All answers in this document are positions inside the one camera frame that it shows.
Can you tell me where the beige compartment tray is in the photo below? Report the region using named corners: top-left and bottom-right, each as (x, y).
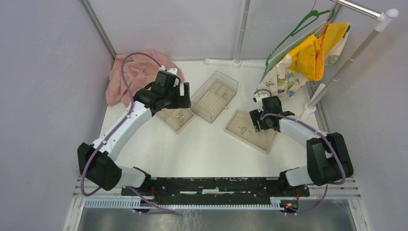
top-left (155, 109), bottom-right (195, 135)

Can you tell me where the clear acrylic box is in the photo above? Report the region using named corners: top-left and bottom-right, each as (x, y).
top-left (191, 70), bottom-right (239, 124)

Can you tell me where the beige ring roll tray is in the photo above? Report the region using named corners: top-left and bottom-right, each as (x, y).
top-left (191, 80), bottom-right (236, 123)

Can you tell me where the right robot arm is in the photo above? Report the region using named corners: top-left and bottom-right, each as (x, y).
top-left (249, 93), bottom-right (354, 196)

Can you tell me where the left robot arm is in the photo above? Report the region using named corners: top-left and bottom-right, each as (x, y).
top-left (77, 68), bottom-right (191, 196)

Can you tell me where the cream cartoon print garment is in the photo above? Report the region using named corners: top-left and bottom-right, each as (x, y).
top-left (257, 30), bottom-right (323, 99)

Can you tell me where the pink crumpled cloth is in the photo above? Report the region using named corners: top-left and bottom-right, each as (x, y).
top-left (105, 50), bottom-right (184, 107)

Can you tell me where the green cartoon print cloth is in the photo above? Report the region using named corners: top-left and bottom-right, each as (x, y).
top-left (259, 28), bottom-right (322, 84)

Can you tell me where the yellow garment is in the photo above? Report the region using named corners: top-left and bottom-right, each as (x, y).
top-left (288, 22), bottom-right (351, 81)

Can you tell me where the green hanger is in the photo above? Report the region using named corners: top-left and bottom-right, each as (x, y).
top-left (265, 9), bottom-right (335, 70)

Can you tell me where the white clothes rack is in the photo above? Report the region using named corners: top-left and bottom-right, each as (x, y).
top-left (204, 0), bottom-right (400, 123)

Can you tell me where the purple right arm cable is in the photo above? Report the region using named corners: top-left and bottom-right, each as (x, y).
top-left (253, 89), bottom-right (347, 216)

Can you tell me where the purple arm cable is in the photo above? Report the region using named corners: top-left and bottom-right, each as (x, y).
top-left (253, 89), bottom-right (347, 216)
top-left (79, 51), bottom-right (177, 215)

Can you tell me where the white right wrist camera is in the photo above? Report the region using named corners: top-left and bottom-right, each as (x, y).
top-left (253, 91), bottom-right (271, 103)

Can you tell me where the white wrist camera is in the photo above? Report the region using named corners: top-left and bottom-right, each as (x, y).
top-left (159, 65), bottom-right (178, 76)
top-left (253, 91), bottom-right (271, 103)

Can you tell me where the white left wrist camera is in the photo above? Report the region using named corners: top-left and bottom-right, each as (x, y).
top-left (159, 65), bottom-right (178, 76)

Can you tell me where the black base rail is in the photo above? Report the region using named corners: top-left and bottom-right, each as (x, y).
top-left (136, 177), bottom-right (310, 205)

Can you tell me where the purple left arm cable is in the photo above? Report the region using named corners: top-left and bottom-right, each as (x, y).
top-left (79, 51), bottom-right (177, 215)

